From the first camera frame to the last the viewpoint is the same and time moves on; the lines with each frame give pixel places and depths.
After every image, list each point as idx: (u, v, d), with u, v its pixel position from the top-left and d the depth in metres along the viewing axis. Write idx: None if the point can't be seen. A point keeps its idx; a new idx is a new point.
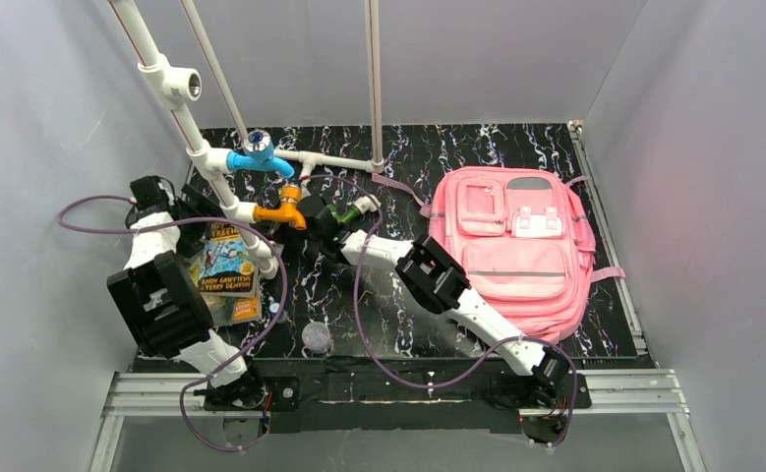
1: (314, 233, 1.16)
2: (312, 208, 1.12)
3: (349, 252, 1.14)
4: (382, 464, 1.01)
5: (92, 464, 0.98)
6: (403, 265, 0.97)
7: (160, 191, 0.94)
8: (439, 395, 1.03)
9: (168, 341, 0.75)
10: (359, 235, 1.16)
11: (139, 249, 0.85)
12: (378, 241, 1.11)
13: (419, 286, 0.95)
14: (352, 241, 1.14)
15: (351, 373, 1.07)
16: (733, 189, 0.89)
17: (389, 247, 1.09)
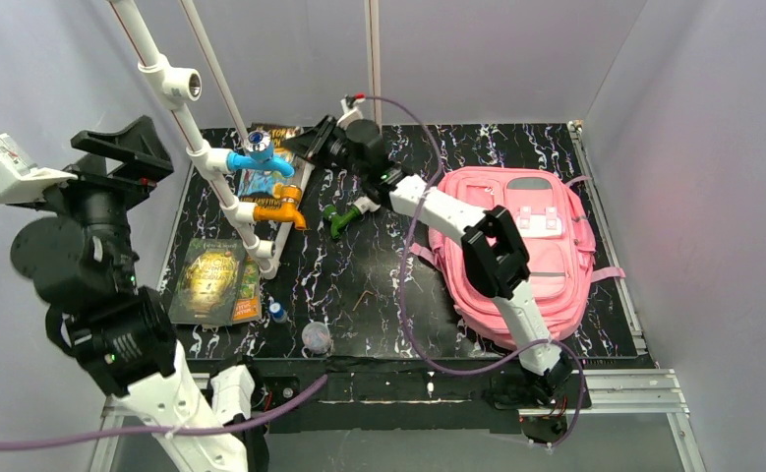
1: (357, 164, 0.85)
2: (360, 135, 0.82)
3: (400, 203, 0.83)
4: (382, 464, 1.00)
5: (92, 464, 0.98)
6: (466, 232, 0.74)
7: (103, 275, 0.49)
8: (439, 396, 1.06)
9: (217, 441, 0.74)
10: (411, 180, 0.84)
11: (151, 400, 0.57)
12: (441, 200, 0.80)
13: (479, 265, 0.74)
14: (405, 189, 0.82)
15: (351, 374, 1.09)
16: (734, 188, 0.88)
17: (453, 211, 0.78)
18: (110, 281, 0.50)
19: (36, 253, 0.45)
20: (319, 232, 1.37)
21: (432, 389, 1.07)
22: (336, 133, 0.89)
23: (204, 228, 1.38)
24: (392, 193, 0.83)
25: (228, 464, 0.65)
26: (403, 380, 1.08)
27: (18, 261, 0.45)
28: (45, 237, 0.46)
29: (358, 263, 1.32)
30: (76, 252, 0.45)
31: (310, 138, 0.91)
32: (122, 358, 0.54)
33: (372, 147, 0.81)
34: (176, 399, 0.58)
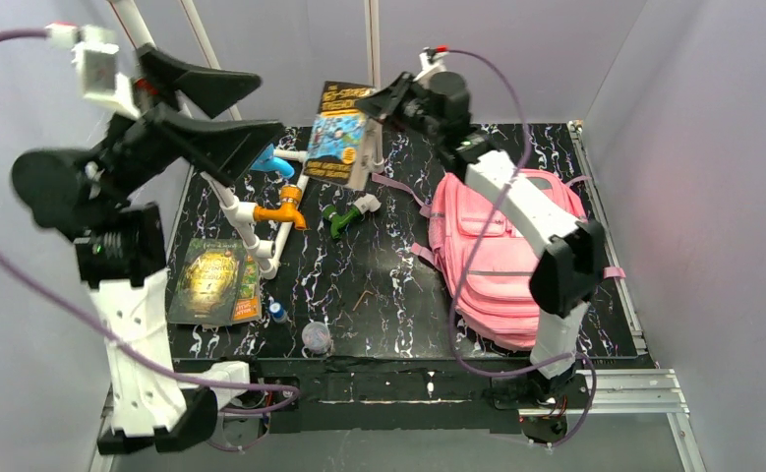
1: (434, 125, 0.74)
2: (443, 88, 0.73)
3: (480, 182, 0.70)
4: (381, 464, 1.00)
5: (92, 464, 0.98)
6: (550, 242, 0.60)
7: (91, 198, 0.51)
8: (439, 396, 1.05)
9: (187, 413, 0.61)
10: (496, 155, 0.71)
11: (114, 304, 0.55)
12: (530, 195, 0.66)
13: (553, 278, 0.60)
14: (489, 165, 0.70)
15: (351, 374, 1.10)
16: (734, 187, 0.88)
17: (541, 210, 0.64)
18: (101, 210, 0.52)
19: (37, 181, 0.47)
20: (319, 232, 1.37)
21: (432, 389, 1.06)
22: (410, 95, 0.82)
23: (204, 228, 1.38)
24: (474, 165, 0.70)
25: (151, 409, 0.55)
26: (402, 380, 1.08)
27: (21, 180, 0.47)
28: (42, 175, 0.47)
29: (358, 263, 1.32)
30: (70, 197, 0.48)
31: (383, 98, 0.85)
32: (108, 253, 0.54)
33: (452, 100, 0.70)
34: (137, 314, 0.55)
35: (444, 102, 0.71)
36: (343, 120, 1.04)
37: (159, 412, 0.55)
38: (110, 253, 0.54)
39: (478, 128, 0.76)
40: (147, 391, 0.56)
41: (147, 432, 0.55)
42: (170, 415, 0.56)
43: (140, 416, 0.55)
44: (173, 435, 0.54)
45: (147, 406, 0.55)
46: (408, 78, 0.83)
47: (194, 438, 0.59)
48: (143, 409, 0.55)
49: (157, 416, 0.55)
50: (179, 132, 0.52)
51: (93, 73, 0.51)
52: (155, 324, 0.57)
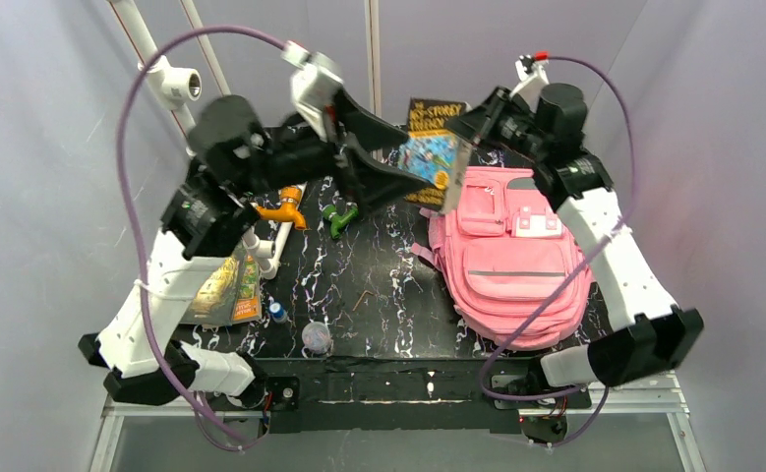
1: (537, 142, 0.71)
2: (558, 98, 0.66)
3: (577, 218, 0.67)
4: (382, 464, 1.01)
5: (92, 464, 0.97)
6: (635, 322, 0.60)
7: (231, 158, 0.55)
8: (439, 396, 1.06)
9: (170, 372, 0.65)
10: (602, 193, 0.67)
11: (159, 254, 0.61)
12: (628, 258, 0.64)
13: (625, 356, 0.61)
14: (592, 205, 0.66)
15: (351, 374, 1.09)
16: (734, 187, 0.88)
17: (636, 279, 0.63)
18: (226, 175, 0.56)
19: (221, 123, 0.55)
20: (319, 232, 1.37)
21: (432, 389, 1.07)
22: (507, 113, 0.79)
23: None
24: (576, 200, 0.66)
25: (122, 349, 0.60)
26: (403, 381, 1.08)
27: (211, 114, 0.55)
28: (225, 116, 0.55)
29: (358, 263, 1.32)
30: (223, 137, 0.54)
31: (479, 117, 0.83)
32: (192, 214, 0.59)
33: (564, 115, 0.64)
34: (165, 272, 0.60)
35: (557, 116, 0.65)
36: (434, 142, 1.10)
37: (125, 359, 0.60)
38: (191, 216, 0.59)
39: (589, 154, 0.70)
40: (131, 335, 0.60)
41: (110, 363, 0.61)
42: (132, 368, 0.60)
43: (116, 349, 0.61)
44: (119, 383, 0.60)
45: (122, 345, 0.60)
46: (503, 92, 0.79)
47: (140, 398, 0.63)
48: (121, 344, 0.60)
49: (122, 360, 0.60)
50: (355, 160, 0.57)
51: (313, 92, 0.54)
52: (178, 293, 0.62)
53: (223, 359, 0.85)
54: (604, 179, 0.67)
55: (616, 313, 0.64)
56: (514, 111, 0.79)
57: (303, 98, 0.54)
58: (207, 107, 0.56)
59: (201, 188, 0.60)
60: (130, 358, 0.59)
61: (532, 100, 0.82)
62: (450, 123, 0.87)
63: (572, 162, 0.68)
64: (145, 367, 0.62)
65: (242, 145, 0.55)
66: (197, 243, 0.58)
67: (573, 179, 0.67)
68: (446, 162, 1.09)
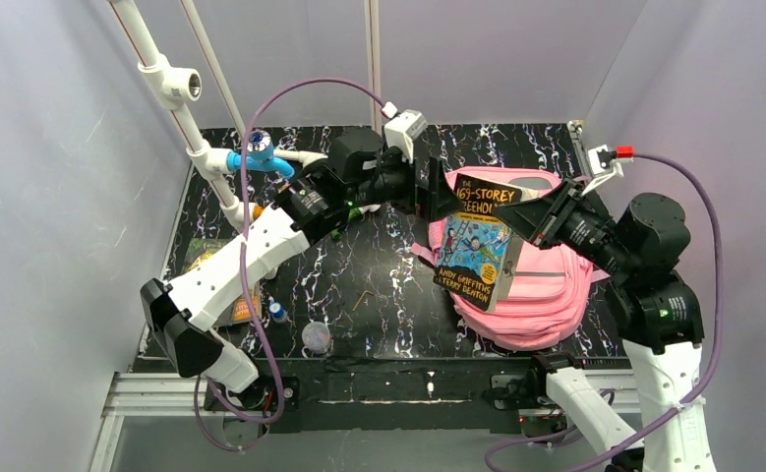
1: (618, 260, 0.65)
2: (651, 215, 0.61)
3: (648, 367, 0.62)
4: (382, 465, 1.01)
5: (92, 464, 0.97)
6: None
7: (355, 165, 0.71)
8: (439, 396, 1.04)
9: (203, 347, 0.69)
10: (686, 348, 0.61)
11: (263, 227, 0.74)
12: (693, 434, 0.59)
13: None
14: (673, 363, 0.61)
15: (350, 373, 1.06)
16: (733, 190, 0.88)
17: (693, 457, 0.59)
18: (348, 178, 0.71)
19: (362, 140, 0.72)
20: None
21: (432, 389, 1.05)
22: (581, 212, 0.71)
23: (204, 228, 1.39)
24: (657, 356, 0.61)
25: (202, 293, 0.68)
26: (403, 381, 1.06)
27: (356, 133, 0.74)
28: (366, 137, 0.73)
29: (358, 263, 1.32)
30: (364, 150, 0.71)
31: (541, 214, 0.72)
32: (306, 201, 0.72)
33: (661, 242, 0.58)
34: (268, 240, 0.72)
35: (649, 241, 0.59)
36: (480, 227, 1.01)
37: (200, 303, 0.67)
38: (305, 202, 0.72)
39: (677, 280, 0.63)
40: (214, 285, 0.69)
41: (180, 304, 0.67)
42: (199, 315, 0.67)
43: (192, 293, 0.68)
44: (184, 326, 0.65)
45: (201, 292, 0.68)
46: (575, 191, 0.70)
47: (181, 356, 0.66)
48: (202, 290, 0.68)
49: (197, 305, 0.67)
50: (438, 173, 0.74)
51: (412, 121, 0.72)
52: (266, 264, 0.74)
53: (232, 346, 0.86)
54: (695, 326, 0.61)
55: None
56: (586, 210, 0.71)
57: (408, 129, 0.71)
58: (350, 130, 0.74)
59: (311, 186, 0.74)
60: (206, 304, 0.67)
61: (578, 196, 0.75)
62: (503, 213, 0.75)
63: (661, 294, 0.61)
64: (203, 323, 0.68)
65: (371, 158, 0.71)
66: (305, 222, 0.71)
67: (661, 321, 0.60)
68: (495, 255, 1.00)
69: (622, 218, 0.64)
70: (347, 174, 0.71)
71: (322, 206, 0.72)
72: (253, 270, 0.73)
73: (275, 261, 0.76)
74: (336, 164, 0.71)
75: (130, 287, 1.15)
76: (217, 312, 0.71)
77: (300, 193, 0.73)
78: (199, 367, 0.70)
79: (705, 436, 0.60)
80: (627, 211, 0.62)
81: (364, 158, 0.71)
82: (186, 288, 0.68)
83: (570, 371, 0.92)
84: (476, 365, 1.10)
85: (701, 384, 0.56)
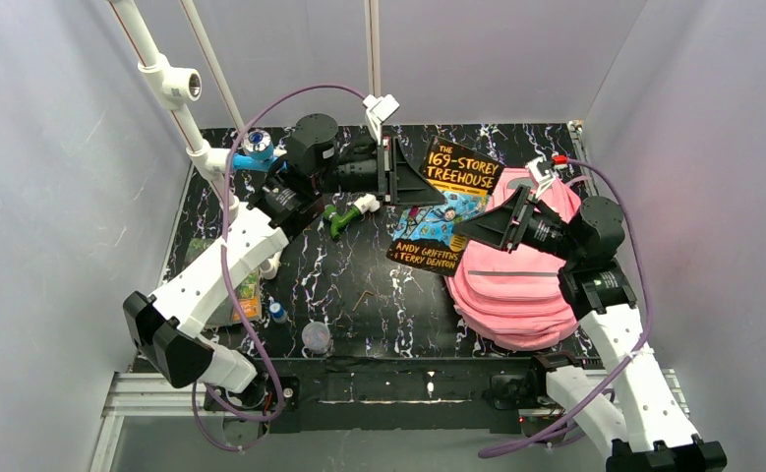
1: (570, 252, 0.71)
2: (597, 216, 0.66)
3: (600, 331, 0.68)
4: (382, 464, 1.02)
5: (92, 464, 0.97)
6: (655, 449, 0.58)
7: (313, 156, 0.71)
8: (439, 396, 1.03)
9: (196, 356, 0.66)
10: (624, 310, 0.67)
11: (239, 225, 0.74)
12: (651, 379, 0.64)
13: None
14: (615, 322, 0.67)
15: (350, 373, 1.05)
16: (733, 189, 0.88)
17: (656, 403, 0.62)
18: (312, 169, 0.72)
19: (317, 128, 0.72)
20: (319, 232, 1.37)
21: (432, 389, 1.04)
22: (537, 216, 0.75)
23: (204, 228, 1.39)
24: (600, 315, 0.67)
25: (187, 301, 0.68)
26: (402, 381, 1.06)
27: (307, 122, 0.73)
28: (317, 124, 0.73)
29: (358, 263, 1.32)
30: (319, 139, 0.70)
31: (503, 220, 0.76)
32: (277, 198, 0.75)
33: (601, 240, 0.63)
34: (248, 239, 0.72)
35: (592, 239, 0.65)
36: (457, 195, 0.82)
37: (187, 309, 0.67)
38: (277, 198, 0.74)
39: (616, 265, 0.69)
40: (198, 290, 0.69)
41: (166, 314, 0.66)
42: (187, 322, 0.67)
43: (177, 301, 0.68)
44: (173, 335, 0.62)
45: (186, 298, 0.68)
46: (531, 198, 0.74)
47: (171, 366, 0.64)
48: (186, 297, 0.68)
49: (184, 312, 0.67)
50: (397, 154, 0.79)
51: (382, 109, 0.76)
52: (250, 264, 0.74)
53: (229, 352, 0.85)
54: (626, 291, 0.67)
55: (636, 437, 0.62)
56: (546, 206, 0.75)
57: (373, 109, 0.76)
58: (303, 121, 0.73)
59: (281, 183, 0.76)
60: (192, 311, 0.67)
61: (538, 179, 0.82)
62: (467, 226, 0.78)
63: (599, 273, 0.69)
64: (192, 327, 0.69)
65: (327, 147, 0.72)
66: (282, 217, 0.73)
67: (598, 289, 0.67)
68: None
69: (576, 214, 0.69)
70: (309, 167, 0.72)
71: (297, 203, 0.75)
72: (236, 272, 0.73)
73: (258, 260, 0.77)
74: (297, 161, 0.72)
75: (130, 286, 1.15)
76: (204, 318, 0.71)
77: (273, 192, 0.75)
78: (191, 376, 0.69)
79: (663, 382, 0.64)
80: (577, 212, 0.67)
81: (323, 148, 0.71)
82: (171, 295, 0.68)
83: (568, 369, 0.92)
84: (477, 365, 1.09)
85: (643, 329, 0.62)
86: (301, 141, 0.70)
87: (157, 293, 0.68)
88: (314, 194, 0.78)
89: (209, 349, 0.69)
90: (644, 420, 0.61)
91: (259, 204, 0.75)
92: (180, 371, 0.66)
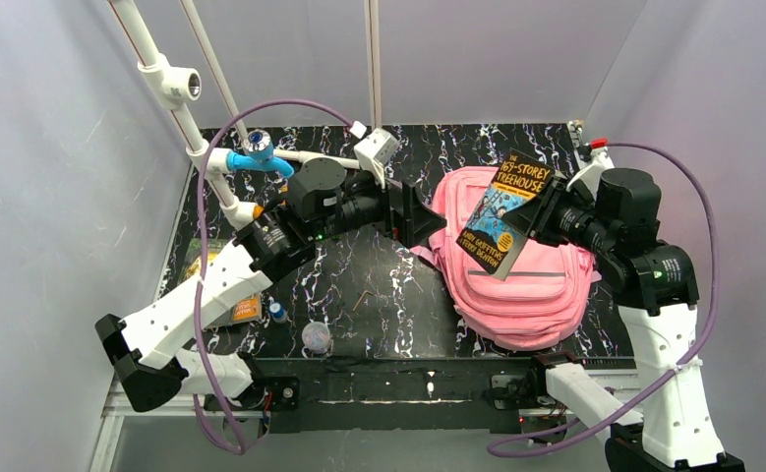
1: (599, 233, 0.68)
2: (621, 181, 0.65)
3: (645, 330, 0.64)
4: (382, 465, 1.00)
5: (92, 464, 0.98)
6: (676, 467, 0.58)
7: (313, 201, 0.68)
8: (439, 396, 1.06)
9: (155, 384, 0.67)
10: (682, 310, 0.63)
11: (218, 264, 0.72)
12: (691, 396, 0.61)
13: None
14: (668, 324, 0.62)
15: (351, 373, 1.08)
16: (735, 190, 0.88)
17: (690, 421, 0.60)
18: (310, 214, 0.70)
19: (321, 174, 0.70)
20: None
21: (432, 389, 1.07)
22: (567, 205, 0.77)
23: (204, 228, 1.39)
24: (651, 317, 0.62)
25: (153, 334, 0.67)
26: (403, 380, 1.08)
27: (312, 166, 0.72)
28: (323, 170, 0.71)
29: (358, 264, 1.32)
30: (322, 186, 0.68)
31: (534, 211, 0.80)
32: (267, 237, 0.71)
33: (633, 198, 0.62)
34: (224, 278, 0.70)
35: (623, 199, 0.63)
36: (511, 199, 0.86)
37: (150, 344, 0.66)
38: (266, 238, 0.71)
39: (679, 249, 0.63)
40: (166, 324, 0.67)
41: (132, 344, 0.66)
42: (149, 355, 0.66)
43: (144, 334, 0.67)
44: (134, 368, 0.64)
45: (152, 331, 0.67)
46: (559, 184, 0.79)
47: (132, 392, 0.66)
48: (153, 331, 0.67)
49: (147, 345, 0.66)
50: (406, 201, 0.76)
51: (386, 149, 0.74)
52: (225, 300, 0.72)
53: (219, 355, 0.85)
54: (689, 287, 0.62)
55: (655, 442, 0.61)
56: (581, 203, 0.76)
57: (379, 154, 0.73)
58: (311, 164, 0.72)
59: (275, 220, 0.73)
60: (156, 345, 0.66)
61: (593, 186, 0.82)
62: (510, 216, 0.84)
63: (654, 256, 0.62)
64: (158, 359, 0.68)
65: (329, 196, 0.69)
66: (265, 260, 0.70)
67: (655, 282, 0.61)
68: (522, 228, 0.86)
69: (600, 192, 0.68)
70: (304, 211, 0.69)
71: (283, 245, 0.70)
72: (210, 311, 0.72)
73: (237, 299, 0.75)
74: (295, 202, 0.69)
75: (129, 286, 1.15)
76: (173, 350, 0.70)
77: (264, 229, 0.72)
78: (154, 400, 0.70)
79: (702, 397, 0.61)
80: (599, 182, 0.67)
81: (324, 197, 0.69)
82: (140, 324, 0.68)
83: (567, 366, 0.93)
84: (476, 365, 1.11)
85: (698, 345, 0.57)
86: (305, 185, 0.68)
87: (128, 320, 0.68)
88: (308, 239, 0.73)
89: (175, 377, 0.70)
90: (671, 435, 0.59)
91: (248, 240, 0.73)
92: (141, 396, 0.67)
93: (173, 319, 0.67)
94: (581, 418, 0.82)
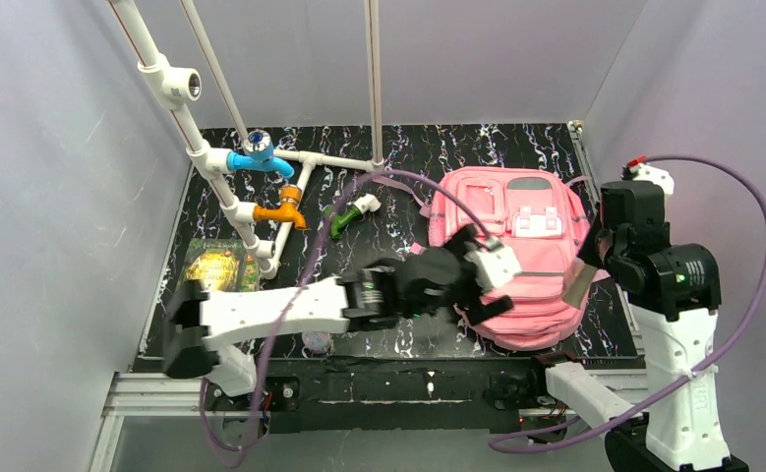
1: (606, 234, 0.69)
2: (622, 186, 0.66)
3: (662, 336, 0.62)
4: (382, 464, 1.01)
5: (92, 464, 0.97)
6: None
7: (419, 288, 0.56)
8: (439, 396, 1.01)
9: (197, 366, 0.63)
10: (702, 316, 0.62)
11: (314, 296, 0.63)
12: (701, 402, 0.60)
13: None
14: (686, 331, 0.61)
15: (351, 373, 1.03)
16: (736, 190, 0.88)
17: (700, 428, 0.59)
18: (405, 298, 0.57)
19: (437, 263, 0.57)
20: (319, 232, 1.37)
21: (432, 389, 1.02)
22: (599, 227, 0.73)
23: (204, 228, 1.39)
24: (670, 323, 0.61)
25: (228, 321, 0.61)
26: (403, 380, 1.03)
27: (438, 253, 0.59)
28: (446, 259, 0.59)
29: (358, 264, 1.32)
30: (432, 278, 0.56)
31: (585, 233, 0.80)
32: (364, 296, 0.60)
33: (635, 198, 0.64)
34: (314, 309, 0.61)
35: (625, 200, 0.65)
36: None
37: (222, 327, 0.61)
38: (363, 296, 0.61)
39: (701, 249, 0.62)
40: (244, 320, 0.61)
41: (205, 319, 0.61)
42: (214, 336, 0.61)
43: (220, 315, 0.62)
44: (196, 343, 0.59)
45: (230, 318, 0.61)
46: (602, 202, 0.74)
47: (175, 365, 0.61)
48: (230, 317, 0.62)
49: (219, 327, 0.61)
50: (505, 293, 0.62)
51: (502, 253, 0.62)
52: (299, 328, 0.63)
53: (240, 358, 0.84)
54: (711, 290, 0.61)
55: (660, 444, 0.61)
56: None
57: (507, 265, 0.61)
58: (439, 250, 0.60)
59: (376, 282, 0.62)
60: (225, 331, 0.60)
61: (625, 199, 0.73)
62: None
63: (678, 258, 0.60)
64: (216, 344, 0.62)
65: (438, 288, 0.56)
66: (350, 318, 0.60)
67: (677, 286, 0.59)
68: None
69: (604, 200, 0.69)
70: (401, 292, 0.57)
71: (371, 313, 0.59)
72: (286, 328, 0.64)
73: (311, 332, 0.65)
74: (401, 275, 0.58)
75: (129, 286, 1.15)
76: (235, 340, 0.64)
77: (365, 286, 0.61)
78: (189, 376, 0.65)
79: (713, 402, 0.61)
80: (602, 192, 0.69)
81: (428, 287, 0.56)
82: (226, 302, 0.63)
83: (567, 365, 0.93)
84: (475, 366, 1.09)
85: (717, 357, 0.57)
86: (423, 270, 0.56)
87: (218, 293, 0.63)
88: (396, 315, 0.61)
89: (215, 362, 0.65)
90: (678, 440, 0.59)
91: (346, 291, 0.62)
92: (185, 367, 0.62)
93: (255, 318, 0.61)
94: (585, 417, 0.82)
